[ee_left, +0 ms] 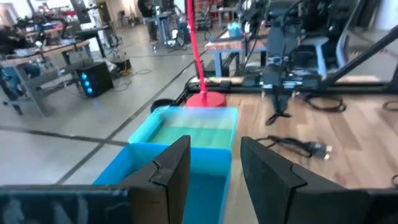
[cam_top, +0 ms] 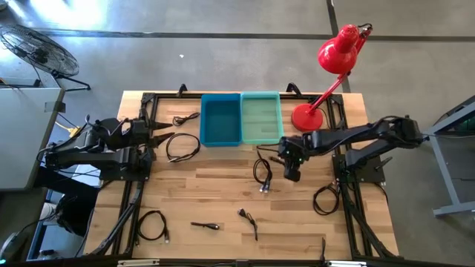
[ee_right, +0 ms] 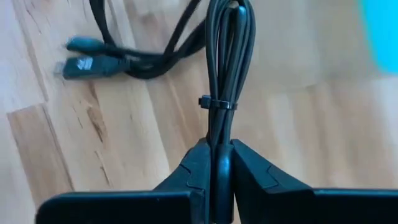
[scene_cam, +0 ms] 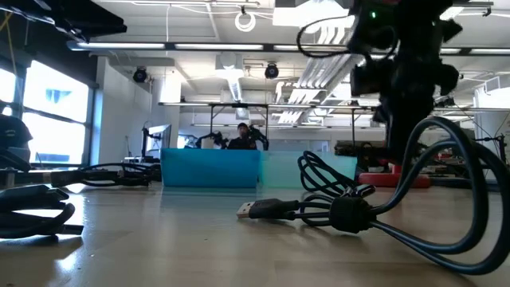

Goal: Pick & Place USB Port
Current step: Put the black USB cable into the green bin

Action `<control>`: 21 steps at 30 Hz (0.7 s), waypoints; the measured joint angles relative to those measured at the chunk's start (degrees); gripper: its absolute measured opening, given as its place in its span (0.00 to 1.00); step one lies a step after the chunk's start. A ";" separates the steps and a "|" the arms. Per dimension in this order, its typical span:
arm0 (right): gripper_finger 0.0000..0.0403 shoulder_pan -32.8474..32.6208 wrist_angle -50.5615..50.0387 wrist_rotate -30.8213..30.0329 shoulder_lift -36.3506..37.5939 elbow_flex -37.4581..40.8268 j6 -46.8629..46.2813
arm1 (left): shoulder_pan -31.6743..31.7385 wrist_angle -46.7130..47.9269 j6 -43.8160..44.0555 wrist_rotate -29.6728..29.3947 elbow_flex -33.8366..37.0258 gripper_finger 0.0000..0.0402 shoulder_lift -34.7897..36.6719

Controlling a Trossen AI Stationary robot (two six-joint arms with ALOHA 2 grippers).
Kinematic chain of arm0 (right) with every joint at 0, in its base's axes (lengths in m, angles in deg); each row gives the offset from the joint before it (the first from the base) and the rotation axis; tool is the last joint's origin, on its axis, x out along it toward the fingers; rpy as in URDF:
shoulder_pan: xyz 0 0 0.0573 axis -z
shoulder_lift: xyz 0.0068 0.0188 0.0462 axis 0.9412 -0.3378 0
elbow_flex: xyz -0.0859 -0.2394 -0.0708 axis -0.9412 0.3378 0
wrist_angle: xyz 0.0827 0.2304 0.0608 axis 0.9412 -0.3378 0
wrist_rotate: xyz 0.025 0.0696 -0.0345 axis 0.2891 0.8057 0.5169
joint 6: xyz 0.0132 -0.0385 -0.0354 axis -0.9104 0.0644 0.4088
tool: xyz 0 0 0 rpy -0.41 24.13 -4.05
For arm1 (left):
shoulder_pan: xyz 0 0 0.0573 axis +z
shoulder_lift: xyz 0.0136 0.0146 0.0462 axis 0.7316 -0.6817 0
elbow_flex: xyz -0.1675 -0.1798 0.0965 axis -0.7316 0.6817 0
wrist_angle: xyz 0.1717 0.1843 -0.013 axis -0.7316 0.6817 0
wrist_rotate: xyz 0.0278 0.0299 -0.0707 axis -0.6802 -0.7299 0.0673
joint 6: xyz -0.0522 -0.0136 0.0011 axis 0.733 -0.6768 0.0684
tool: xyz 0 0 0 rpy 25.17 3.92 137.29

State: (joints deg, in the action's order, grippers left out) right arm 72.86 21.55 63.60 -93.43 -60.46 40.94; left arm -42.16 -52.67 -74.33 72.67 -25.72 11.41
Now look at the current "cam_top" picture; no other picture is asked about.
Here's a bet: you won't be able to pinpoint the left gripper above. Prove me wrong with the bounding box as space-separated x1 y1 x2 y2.
128 117 176 149

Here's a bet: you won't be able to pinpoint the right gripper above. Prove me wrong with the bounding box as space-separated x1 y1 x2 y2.
269 135 312 182

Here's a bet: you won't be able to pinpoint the small black cable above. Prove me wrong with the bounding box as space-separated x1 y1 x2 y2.
172 111 201 127

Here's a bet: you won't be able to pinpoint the black cable silver plugs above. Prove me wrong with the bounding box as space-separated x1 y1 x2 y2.
253 145 280 193

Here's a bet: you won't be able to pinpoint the black looped usb cable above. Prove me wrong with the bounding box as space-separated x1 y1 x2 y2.
165 132 202 164
135 209 171 248
312 182 341 217

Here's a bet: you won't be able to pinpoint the short thin black cable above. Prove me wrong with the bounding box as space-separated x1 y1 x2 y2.
237 208 259 242

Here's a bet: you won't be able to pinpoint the teal plastic bin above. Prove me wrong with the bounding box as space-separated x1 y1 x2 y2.
240 90 285 145

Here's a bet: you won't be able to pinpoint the red desk lamp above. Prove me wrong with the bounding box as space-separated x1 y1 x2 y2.
291 22 374 134

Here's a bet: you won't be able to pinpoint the blue plastic bin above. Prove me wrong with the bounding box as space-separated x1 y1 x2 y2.
199 92 244 148

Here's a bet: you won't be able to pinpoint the grey side table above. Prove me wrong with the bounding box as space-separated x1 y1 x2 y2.
0 85 66 192

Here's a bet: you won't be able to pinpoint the black floor fan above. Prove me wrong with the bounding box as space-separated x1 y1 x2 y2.
0 24 92 92

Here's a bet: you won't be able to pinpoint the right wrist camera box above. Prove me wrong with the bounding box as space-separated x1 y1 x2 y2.
278 136 298 149

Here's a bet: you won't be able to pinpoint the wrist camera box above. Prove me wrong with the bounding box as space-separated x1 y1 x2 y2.
130 118 149 135
278 136 298 149

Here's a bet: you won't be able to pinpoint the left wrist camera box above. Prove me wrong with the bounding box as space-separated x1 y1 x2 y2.
130 118 149 135

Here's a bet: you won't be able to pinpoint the black aluminium table frame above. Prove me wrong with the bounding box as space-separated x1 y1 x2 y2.
88 91 400 260

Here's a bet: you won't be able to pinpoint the yellow power cable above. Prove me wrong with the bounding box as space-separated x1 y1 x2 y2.
55 120 81 138

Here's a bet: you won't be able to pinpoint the silver metal bracket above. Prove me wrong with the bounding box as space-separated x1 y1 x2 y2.
326 260 368 267
117 259 160 267

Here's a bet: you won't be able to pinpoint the grey metal table frame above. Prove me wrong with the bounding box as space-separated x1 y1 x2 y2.
422 94 475 218

